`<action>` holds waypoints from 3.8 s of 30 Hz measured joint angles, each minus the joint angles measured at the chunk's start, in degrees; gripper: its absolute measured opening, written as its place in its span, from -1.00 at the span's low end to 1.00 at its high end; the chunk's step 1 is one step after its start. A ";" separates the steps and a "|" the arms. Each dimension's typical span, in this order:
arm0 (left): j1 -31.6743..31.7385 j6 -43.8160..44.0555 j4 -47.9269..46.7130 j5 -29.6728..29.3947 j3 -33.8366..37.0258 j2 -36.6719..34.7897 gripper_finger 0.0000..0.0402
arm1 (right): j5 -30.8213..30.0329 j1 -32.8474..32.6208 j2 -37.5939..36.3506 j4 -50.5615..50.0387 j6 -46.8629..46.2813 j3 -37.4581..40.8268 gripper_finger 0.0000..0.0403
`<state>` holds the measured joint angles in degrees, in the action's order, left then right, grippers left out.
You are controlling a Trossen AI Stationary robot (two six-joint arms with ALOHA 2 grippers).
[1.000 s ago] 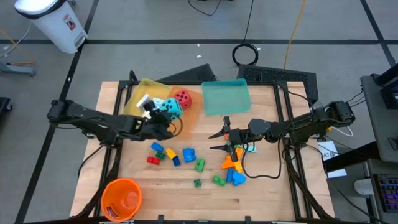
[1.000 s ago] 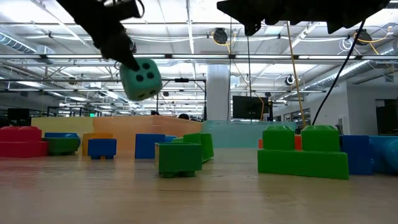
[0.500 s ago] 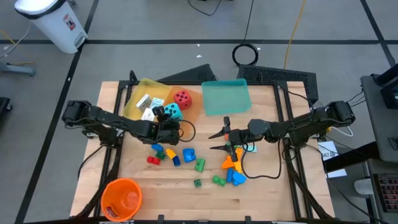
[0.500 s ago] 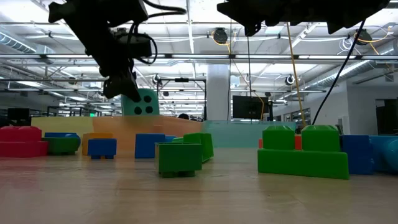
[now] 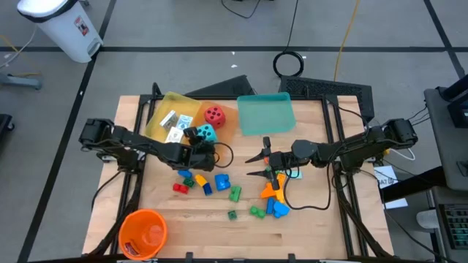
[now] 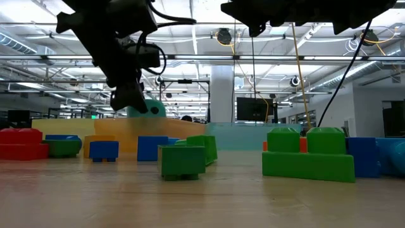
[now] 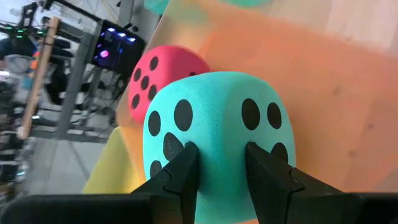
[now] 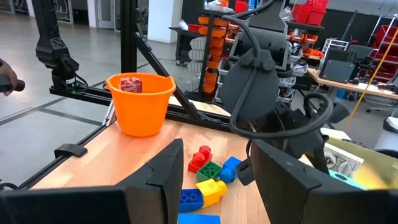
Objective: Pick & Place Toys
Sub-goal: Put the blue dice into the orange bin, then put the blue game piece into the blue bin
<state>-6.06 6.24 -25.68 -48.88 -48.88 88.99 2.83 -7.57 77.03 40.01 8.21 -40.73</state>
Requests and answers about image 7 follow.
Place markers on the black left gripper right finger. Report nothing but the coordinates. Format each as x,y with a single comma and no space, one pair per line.
280,199

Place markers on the wooden post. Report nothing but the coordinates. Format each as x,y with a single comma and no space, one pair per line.
37,84

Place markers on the orange translucent plastic bin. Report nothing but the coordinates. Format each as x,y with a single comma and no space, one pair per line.
311,77

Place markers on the black computer with purple lights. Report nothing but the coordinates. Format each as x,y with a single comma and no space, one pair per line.
118,62

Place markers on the yellow translucent plastic bin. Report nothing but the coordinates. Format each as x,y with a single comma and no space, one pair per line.
109,168

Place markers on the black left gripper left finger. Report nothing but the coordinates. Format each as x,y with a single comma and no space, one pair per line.
174,199

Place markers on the teal foam die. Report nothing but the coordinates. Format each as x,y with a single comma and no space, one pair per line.
217,124

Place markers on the grey metal table leg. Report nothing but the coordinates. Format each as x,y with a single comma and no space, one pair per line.
74,87

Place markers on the red foam die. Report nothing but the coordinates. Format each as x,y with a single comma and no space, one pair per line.
168,62

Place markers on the teal translucent plastic bin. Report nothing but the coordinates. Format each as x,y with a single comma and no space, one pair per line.
155,4

